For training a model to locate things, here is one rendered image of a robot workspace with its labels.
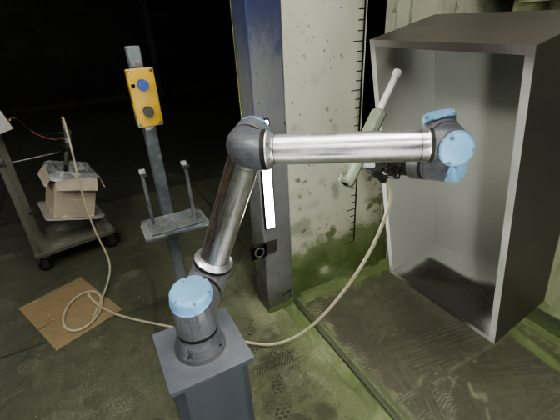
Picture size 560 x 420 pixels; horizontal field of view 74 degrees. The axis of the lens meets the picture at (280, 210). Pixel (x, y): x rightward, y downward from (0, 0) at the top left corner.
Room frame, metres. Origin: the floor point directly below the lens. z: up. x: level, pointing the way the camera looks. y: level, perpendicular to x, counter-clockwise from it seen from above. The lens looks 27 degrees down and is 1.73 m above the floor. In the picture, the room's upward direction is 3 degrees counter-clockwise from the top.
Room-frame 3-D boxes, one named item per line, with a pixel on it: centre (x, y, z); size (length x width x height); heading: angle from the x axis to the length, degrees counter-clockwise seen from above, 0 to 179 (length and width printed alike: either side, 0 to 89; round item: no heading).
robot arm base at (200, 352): (1.03, 0.33, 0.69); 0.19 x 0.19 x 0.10
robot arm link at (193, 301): (1.03, 0.32, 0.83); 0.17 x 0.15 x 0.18; 171
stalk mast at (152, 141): (1.86, 0.63, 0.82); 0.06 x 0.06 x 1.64; 26
